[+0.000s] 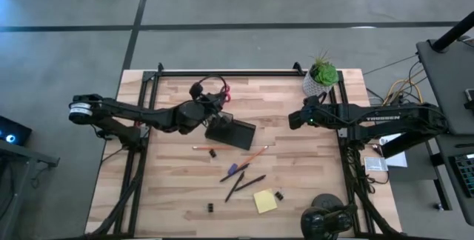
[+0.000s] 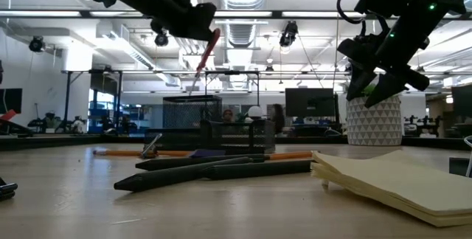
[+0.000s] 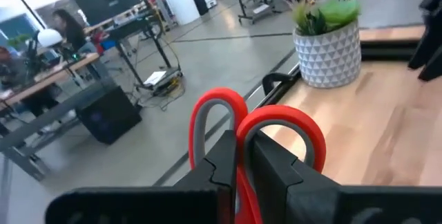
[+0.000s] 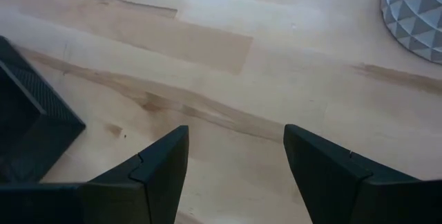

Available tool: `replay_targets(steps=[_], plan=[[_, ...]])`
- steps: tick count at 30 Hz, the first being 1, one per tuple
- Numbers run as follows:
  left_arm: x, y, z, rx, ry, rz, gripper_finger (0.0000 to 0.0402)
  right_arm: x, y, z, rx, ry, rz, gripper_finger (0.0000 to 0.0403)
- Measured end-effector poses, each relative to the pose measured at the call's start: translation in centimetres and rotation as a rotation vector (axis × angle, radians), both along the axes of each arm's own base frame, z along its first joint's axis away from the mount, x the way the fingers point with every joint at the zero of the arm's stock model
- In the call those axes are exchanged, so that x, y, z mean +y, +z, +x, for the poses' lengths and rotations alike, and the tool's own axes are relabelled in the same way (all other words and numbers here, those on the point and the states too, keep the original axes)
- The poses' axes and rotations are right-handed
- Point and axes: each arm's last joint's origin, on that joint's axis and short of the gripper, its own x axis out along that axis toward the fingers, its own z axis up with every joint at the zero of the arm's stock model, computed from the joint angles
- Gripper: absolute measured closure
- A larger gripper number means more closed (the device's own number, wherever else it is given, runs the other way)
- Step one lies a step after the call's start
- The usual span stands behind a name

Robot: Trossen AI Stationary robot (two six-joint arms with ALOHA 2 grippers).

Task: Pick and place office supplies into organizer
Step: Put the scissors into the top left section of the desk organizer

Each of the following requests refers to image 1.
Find black mesh desk organizer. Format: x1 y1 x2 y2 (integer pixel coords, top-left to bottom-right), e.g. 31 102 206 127
204 112 257 151

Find black computer with blue light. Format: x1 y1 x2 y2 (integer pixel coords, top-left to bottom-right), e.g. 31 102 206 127
0 116 33 147

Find grey side desk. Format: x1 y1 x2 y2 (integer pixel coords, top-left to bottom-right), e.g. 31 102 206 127
415 39 474 136

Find green succulent plant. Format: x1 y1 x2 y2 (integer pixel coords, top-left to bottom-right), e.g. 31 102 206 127
309 49 340 87

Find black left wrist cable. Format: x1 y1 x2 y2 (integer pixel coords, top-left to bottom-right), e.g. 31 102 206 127
198 75 228 97

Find yellow cable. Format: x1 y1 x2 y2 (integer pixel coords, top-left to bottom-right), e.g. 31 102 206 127
383 79 425 106

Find black metal table frame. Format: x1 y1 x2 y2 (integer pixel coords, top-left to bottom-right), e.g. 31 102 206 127
87 61 404 240

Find black cable bundle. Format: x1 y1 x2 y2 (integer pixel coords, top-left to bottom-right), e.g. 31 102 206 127
342 145 390 196

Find black glossy rounded device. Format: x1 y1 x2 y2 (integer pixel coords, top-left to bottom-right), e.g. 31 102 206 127
300 193 358 240

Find black pole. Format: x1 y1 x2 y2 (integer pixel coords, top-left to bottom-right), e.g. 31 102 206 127
431 10 474 53

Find black pen with silver print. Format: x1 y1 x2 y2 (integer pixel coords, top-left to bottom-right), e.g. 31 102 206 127
219 163 250 183

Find white patterned plant pot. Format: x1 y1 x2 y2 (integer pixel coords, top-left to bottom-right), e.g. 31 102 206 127
301 70 334 97

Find thin black floor cable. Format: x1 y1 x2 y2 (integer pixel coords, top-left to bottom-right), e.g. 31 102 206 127
363 53 420 76

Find yellow sticky note pad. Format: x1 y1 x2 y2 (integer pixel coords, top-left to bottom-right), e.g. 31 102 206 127
253 188 278 215

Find dark grey keyboard desk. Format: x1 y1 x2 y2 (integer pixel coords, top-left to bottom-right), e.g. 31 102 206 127
425 134 474 227

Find orange pencil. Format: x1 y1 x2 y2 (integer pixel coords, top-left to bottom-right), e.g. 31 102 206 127
236 144 270 170
191 145 238 151

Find white paper sheet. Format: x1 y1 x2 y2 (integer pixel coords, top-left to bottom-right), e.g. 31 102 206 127
378 133 408 169

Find dark keyboard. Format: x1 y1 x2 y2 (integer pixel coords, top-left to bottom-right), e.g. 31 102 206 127
448 153 474 199

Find red handled scissors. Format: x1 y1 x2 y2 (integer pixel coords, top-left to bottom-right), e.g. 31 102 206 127
221 84 233 103

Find grey side table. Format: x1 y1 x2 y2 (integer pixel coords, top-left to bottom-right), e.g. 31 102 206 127
0 139 61 240

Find white label card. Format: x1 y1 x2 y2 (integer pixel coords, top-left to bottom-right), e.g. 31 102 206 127
364 156 389 173

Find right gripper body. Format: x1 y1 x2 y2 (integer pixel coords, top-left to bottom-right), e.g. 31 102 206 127
288 95 329 130

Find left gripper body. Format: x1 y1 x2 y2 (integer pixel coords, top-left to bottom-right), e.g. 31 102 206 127
189 81 234 129

